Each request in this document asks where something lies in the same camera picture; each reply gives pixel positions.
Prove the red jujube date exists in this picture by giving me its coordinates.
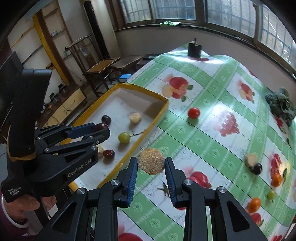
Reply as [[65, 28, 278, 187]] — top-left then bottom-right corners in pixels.
[[103, 150, 115, 159]]

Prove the green grape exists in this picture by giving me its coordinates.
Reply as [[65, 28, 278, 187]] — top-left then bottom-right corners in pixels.
[[118, 132, 131, 144], [267, 189, 276, 200]]

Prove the pale banana piece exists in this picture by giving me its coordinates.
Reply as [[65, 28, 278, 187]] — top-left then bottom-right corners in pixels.
[[129, 113, 142, 125]]

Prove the round brown cake slice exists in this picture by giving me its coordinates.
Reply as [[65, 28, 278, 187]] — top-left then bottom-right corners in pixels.
[[137, 148, 165, 175]]

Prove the dark purple plum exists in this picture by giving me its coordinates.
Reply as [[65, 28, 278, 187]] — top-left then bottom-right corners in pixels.
[[92, 122, 108, 132]]

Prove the person's left hand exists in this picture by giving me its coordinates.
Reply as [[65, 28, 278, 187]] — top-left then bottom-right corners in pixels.
[[2, 194, 57, 222]]

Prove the wooden tv cabinet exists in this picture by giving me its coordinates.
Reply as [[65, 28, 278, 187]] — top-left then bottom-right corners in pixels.
[[39, 86, 86, 127]]

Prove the lower orange tangerine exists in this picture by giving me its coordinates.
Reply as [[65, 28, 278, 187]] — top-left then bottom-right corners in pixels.
[[247, 197, 261, 213]]

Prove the orange tangerine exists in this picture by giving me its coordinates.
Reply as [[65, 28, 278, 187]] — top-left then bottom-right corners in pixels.
[[247, 197, 261, 213], [271, 173, 282, 187]]

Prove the large dark plum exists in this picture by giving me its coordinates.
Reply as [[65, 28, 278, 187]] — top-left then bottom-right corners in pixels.
[[252, 163, 262, 175]]

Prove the pale banana slice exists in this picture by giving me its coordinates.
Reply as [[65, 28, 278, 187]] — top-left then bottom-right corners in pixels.
[[244, 153, 257, 167]]

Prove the yellow rimmed white tray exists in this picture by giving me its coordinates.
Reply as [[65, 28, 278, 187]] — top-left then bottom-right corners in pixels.
[[69, 83, 169, 191]]

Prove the wooden chair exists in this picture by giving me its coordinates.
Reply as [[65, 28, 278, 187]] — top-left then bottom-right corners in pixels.
[[65, 34, 120, 97]]

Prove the blue box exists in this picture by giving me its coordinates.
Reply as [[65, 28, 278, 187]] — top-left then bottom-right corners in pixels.
[[118, 74, 132, 83]]

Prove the dark wooden bench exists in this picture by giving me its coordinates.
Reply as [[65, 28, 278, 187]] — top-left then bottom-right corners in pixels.
[[111, 55, 143, 77]]

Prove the green fruit print tablecloth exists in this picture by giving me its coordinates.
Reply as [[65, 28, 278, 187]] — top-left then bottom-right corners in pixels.
[[127, 47, 295, 240]]

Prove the small red tomato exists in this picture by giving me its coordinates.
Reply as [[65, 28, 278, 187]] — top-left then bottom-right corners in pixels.
[[188, 108, 200, 119]]

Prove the white standing air conditioner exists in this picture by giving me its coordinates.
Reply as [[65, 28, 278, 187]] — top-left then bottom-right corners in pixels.
[[80, 1, 121, 59]]

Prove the dark leafy vegetable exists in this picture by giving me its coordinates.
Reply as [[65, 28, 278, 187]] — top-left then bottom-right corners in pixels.
[[265, 87, 295, 127]]

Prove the black plant pot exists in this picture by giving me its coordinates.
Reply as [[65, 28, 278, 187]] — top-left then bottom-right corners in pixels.
[[188, 38, 202, 59]]

